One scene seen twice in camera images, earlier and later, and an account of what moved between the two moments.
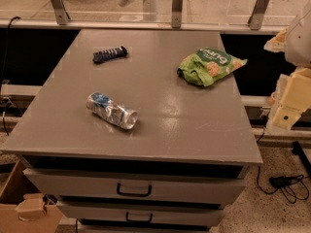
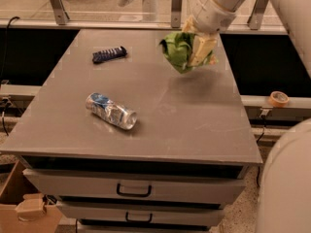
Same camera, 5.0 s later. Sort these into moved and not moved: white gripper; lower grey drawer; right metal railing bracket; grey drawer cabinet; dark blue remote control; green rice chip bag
Moved: white gripper; green rice chip bag
Not moved: lower grey drawer; grey drawer cabinet; right metal railing bracket; dark blue remote control
